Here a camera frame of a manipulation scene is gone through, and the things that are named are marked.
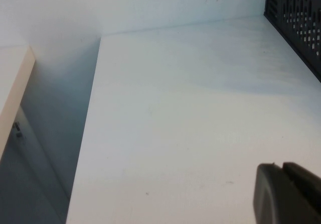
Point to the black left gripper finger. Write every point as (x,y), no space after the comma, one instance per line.
(286,199)

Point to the black perforated book stand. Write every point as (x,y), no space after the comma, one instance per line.
(296,10)

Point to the beige side table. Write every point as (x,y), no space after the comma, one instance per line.
(12,88)

